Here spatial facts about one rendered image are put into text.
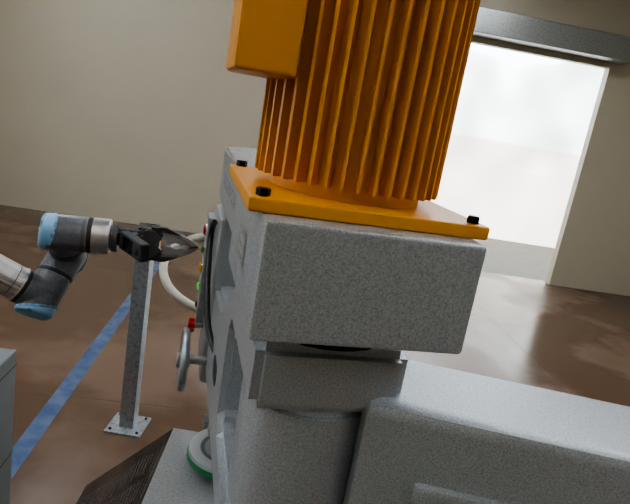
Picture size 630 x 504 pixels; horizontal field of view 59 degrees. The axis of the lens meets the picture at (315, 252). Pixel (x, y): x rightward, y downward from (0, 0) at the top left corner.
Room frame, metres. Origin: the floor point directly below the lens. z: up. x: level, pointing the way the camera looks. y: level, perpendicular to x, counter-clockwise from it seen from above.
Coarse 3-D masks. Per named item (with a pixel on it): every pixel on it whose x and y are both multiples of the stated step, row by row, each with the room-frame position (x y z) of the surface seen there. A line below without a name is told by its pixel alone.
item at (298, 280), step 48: (240, 240) 0.70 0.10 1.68; (288, 240) 0.55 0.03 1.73; (336, 240) 0.56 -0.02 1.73; (384, 240) 0.58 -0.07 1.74; (432, 240) 0.59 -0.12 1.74; (240, 288) 0.65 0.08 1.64; (288, 288) 0.55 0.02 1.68; (336, 288) 0.57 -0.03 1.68; (384, 288) 0.58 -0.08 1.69; (432, 288) 0.59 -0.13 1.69; (288, 336) 0.56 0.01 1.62; (336, 336) 0.57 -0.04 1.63; (384, 336) 0.58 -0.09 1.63; (432, 336) 0.60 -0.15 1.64
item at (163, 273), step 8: (192, 240) 2.13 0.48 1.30; (200, 240) 2.17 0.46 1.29; (160, 264) 1.95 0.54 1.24; (160, 272) 1.91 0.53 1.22; (168, 280) 1.87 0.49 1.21; (168, 288) 1.84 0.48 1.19; (176, 296) 1.82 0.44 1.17; (184, 296) 1.82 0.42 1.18; (184, 304) 1.80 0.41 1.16; (192, 304) 1.80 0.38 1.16
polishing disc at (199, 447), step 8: (200, 432) 1.43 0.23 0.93; (192, 440) 1.38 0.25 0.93; (200, 440) 1.39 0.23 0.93; (208, 440) 1.40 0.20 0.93; (192, 448) 1.35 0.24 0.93; (200, 448) 1.35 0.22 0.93; (208, 448) 1.36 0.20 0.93; (192, 456) 1.31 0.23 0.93; (200, 456) 1.32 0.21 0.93; (208, 456) 1.32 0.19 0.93; (200, 464) 1.29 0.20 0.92; (208, 464) 1.29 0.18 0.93
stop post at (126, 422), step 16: (144, 272) 2.76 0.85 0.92; (144, 288) 2.76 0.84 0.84; (144, 304) 2.76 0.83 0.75; (144, 320) 2.78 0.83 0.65; (128, 336) 2.76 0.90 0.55; (144, 336) 2.80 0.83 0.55; (128, 352) 2.76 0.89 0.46; (144, 352) 2.83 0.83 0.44; (128, 368) 2.76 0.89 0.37; (128, 384) 2.76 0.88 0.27; (128, 400) 2.76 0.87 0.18; (128, 416) 2.76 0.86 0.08; (112, 432) 2.70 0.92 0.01; (128, 432) 2.72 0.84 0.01
